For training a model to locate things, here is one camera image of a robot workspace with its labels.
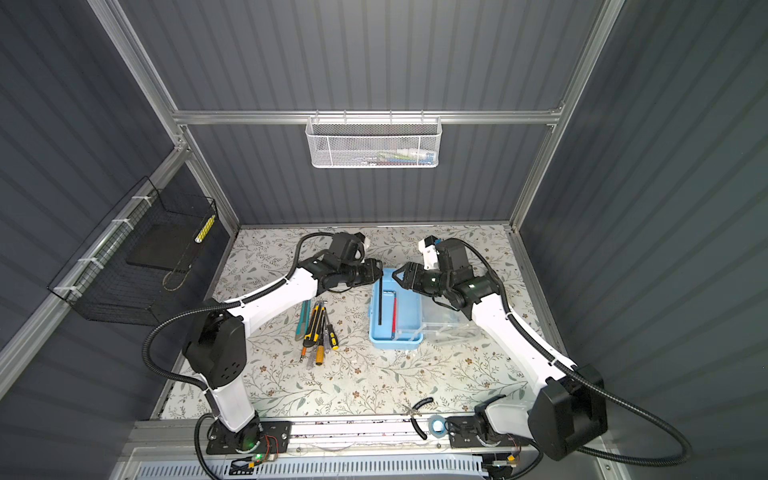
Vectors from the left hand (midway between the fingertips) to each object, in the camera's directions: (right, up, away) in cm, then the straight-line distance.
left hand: (385, 272), depth 87 cm
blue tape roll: (+13, -39, -12) cm, 42 cm away
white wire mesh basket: (-5, +52, +37) cm, 64 cm away
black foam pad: (-60, +8, -7) cm, 61 cm away
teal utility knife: (-26, -15, +7) cm, 31 cm away
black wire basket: (-63, -1, -21) cm, 66 cm away
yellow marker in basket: (-50, +10, -7) cm, 52 cm away
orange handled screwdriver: (-19, -23, 0) cm, 30 cm away
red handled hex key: (+2, -18, +6) cm, 19 cm away
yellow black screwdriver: (-17, -19, +4) cm, 26 cm away
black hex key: (-1, -8, -2) cm, 8 cm away
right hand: (+5, -1, -9) cm, 10 cm away
